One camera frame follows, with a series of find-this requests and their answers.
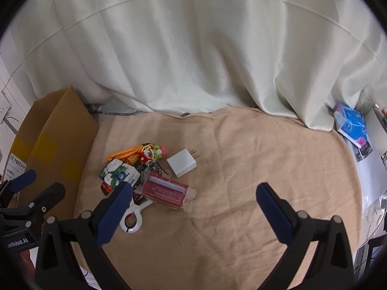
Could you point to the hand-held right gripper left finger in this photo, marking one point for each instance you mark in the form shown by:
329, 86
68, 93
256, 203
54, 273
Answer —
115, 208

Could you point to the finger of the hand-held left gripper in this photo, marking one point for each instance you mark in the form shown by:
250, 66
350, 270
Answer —
48, 195
21, 181

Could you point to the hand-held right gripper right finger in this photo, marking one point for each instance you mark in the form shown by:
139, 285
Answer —
275, 214

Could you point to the red sauce packet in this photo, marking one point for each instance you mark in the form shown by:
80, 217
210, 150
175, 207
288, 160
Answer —
105, 189

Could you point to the floral tissue pack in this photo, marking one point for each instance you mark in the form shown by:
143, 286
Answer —
118, 172

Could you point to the red snack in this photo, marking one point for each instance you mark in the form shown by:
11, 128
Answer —
163, 191

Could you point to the orange beaded strip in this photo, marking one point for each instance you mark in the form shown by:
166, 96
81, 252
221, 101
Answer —
124, 153

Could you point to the brown cardboard box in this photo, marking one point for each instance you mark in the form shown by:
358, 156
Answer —
60, 127

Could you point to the white charger plug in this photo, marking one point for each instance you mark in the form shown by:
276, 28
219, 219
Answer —
181, 163

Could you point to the beige blanket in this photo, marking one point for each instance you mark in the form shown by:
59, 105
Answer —
226, 157

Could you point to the grey patterned sheet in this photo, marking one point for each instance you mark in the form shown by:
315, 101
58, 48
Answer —
121, 113

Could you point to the white paper sheet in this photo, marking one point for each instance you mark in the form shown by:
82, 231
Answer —
369, 169

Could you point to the blue tissue pack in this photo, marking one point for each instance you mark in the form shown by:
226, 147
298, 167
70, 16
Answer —
350, 123

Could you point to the white curtain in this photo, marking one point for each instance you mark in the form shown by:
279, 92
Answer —
193, 51

